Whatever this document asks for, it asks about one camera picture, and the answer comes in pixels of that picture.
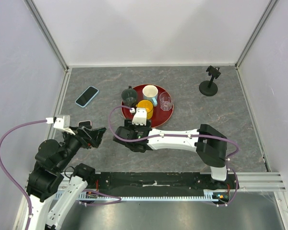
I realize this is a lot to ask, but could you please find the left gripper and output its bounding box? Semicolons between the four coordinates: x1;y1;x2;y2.
57;124;107;171

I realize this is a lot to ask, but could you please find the blue case phone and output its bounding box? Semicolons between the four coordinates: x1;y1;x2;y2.
75;86;99;108

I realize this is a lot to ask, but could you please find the black round-base phone stand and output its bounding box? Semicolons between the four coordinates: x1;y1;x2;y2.
199;66;221;96

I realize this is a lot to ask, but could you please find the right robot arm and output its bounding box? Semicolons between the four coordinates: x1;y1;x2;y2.
113;119;228;189

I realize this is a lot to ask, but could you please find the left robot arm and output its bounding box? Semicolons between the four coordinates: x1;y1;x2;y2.
26;126;106;230

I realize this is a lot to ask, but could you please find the beige case phone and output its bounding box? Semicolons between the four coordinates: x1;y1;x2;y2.
78;120;92;126

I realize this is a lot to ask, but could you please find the yellow mug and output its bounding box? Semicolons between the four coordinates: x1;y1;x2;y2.
137;100;154;119

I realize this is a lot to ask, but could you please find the red round tray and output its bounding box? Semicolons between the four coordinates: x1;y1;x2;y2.
133;84;174;128

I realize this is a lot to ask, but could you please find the dark green mug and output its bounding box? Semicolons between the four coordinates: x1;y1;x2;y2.
121;86;138;107

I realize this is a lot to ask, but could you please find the light blue mug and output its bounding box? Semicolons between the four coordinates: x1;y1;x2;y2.
142;85;158;107

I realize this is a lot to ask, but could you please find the clear glass cup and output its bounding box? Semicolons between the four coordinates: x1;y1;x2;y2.
159;92;173;111

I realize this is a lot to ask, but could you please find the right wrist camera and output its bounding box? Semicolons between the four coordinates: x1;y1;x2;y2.
130;107;147;126

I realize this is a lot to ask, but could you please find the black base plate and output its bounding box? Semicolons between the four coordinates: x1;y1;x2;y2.
87;172;239;197

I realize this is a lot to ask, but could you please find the slotted cable duct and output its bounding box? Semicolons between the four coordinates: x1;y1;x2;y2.
55;190;221;202

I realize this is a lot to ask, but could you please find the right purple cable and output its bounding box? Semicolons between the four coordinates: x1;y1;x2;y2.
108;105;240;207

